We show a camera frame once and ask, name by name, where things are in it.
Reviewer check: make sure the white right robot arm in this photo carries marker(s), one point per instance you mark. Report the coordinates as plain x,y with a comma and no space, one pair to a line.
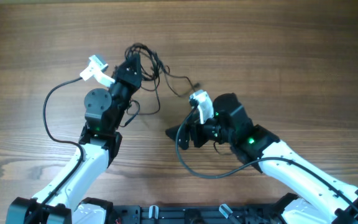
317,197

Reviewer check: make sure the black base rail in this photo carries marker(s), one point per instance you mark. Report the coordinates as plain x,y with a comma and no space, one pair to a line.
249,214

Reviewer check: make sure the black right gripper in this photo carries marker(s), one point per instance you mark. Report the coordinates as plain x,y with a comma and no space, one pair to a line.
201,139

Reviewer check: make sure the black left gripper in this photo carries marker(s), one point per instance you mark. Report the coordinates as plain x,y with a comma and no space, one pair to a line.
122,76

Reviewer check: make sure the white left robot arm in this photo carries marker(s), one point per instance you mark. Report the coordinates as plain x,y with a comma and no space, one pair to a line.
62,200

